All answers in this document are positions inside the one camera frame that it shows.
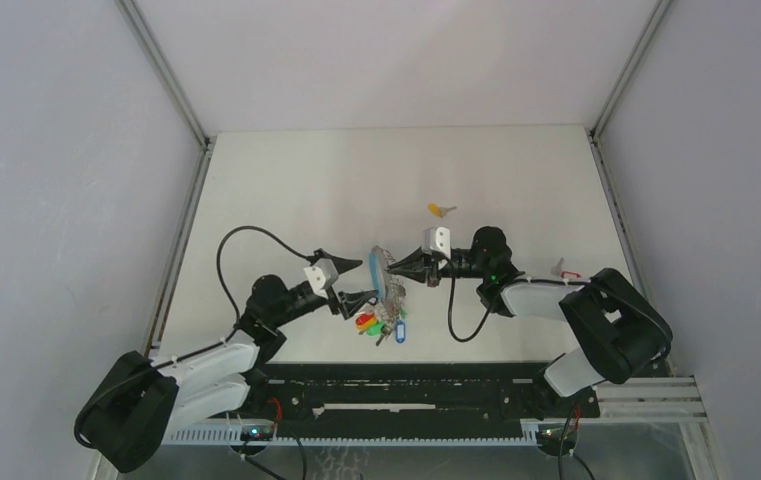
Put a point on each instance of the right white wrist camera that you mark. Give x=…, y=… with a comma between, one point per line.
x=436, y=241

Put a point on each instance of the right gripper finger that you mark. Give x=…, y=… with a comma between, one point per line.
x=409, y=271
x=413, y=260

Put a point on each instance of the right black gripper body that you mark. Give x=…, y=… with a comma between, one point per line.
x=437, y=268

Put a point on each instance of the yellow tagged key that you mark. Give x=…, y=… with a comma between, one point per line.
x=440, y=211

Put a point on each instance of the aluminium frame rail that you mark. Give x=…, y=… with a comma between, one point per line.
x=189, y=159
x=598, y=133

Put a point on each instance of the aluminium frame rail right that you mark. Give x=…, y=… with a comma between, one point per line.
x=598, y=133

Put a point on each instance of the red tagged key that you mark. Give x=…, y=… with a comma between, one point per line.
x=559, y=271

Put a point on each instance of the blue handled metal keyring holder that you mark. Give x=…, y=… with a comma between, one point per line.
x=390, y=291

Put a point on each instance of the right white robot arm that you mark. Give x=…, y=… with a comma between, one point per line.
x=617, y=330

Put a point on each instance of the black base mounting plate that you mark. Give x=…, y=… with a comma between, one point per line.
x=402, y=399

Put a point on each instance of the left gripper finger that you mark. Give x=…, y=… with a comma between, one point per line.
x=349, y=304
x=333, y=266

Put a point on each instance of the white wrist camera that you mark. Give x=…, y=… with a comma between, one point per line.
x=436, y=241
x=320, y=286

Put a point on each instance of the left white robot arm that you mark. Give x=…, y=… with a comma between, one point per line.
x=140, y=403

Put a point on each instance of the bunch of coloured tagged keys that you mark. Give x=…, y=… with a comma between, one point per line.
x=383, y=323

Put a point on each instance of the white slotted cable duct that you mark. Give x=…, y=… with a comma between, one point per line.
x=222, y=434

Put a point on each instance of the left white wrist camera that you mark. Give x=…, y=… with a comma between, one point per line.
x=320, y=286

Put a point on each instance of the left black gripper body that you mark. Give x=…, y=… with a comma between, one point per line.
x=332, y=301

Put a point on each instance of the aluminium frame rail left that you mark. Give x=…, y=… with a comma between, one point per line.
x=189, y=159

